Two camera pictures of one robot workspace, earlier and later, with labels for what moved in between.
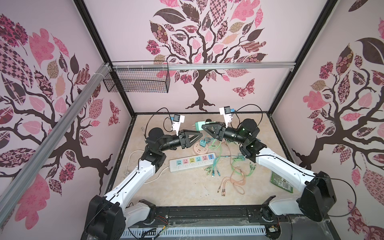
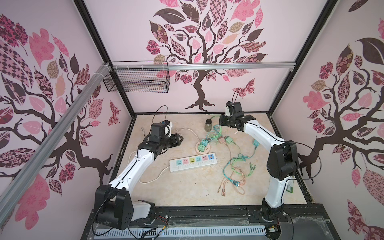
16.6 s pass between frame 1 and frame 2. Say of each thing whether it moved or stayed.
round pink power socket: stayed
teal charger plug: stayed
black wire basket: stayed
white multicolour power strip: stayed
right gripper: moved
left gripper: moved
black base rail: stayed
